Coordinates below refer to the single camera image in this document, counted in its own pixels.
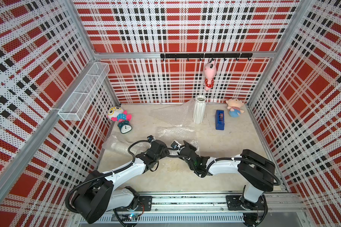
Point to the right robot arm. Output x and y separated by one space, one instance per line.
258 171

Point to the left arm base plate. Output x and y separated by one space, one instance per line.
143 203

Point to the white pink owl plush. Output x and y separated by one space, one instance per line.
117 114

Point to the black hook rail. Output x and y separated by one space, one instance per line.
236 56

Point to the white wire mesh shelf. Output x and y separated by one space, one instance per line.
78 103

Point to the teal alarm clock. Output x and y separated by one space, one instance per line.
124 126

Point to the tall white ribbed vase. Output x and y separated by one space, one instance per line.
199 109

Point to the plush doll blue pants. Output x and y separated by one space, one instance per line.
234 106

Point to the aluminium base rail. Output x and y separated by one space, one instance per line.
282 209

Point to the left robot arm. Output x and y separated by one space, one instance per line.
98 193

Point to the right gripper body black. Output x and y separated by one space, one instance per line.
191 147

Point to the pink hanging plush toy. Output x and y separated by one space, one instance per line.
209 73

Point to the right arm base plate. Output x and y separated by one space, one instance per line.
236 203

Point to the bubble wrap pile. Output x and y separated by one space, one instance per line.
178 115

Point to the blue tape dispenser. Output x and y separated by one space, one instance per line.
219 120

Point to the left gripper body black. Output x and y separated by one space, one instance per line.
165 152

